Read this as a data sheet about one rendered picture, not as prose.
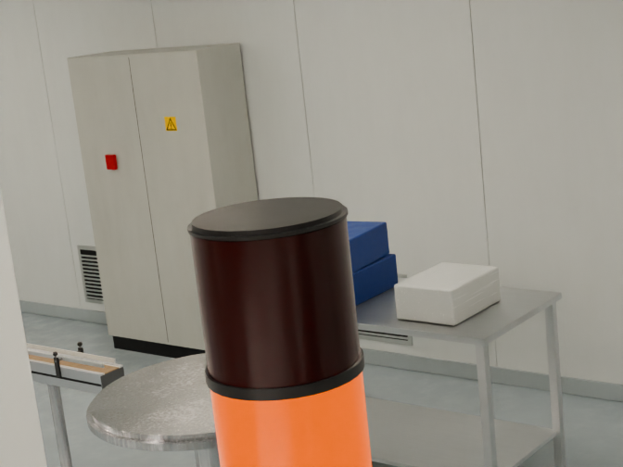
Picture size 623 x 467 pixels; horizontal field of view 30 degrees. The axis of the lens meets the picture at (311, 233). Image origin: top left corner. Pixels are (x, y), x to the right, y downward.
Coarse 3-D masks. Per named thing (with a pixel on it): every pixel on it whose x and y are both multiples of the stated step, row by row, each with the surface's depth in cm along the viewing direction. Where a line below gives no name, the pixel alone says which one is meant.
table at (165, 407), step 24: (168, 360) 481; (192, 360) 478; (120, 384) 459; (144, 384) 456; (168, 384) 453; (192, 384) 450; (96, 408) 435; (120, 408) 432; (144, 408) 429; (168, 408) 427; (192, 408) 424; (96, 432) 419; (120, 432) 410; (144, 432) 406; (168, 432) 403; (192, 432) 401; (216, 456) 439
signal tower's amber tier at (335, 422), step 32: (352, 384) 36; (224, 416) 36; (256, 416) 35; (288, 416) 35; (320, 416) 35; (352, 416) 36; (224, 448) 36; (256, 448) 35; (288, 448) 35; (320, 448) 35; (352, 448) 36
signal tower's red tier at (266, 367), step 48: (192, 240) 35; (288, 240) 34; (336, 240) 35; (240, 288) 34; (288, 288) 34; (336, 288) 35; (240, 336) 35; (288, 336) 34; (336, 336) 35; (240, 384) 35; (288, 384) 35
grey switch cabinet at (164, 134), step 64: (128, 64) 743; (192, 64) 708; (128, 128) 757; (192, 128) 721; (128, 192) 772; (192, 192) 735; (256, 192) 754; (128, 256) 787; (192, 256) 748; (128, 320) 803; (192, 320) 763
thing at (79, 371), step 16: (32, 352) 501; (48, 352) 509; (64, 352) 498; (80, 352) 492; (32, 368) 500; (48, 368) 493; (64, 368) 486; (80, 368) 484; (96, 368) 482; (112, 368) 479; (48, 384) 495; (64, 384) 488; (80, 384) 482; (96, 384) 475
